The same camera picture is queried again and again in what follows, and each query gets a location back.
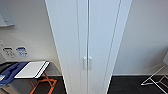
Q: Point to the grey wall box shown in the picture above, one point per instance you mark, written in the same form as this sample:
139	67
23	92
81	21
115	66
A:
6	13

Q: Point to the white drying rack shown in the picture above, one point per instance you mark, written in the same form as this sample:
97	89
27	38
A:
166	57

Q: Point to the orange folding table frame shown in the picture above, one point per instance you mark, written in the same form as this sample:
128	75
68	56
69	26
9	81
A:
49	83

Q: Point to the white wardrobe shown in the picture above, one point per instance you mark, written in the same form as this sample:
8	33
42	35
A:
100	20

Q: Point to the grey plastic bin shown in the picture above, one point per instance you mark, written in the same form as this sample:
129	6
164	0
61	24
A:
10	89

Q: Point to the white wardrobe door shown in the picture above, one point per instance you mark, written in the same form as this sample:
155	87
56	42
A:
66	40
100	40

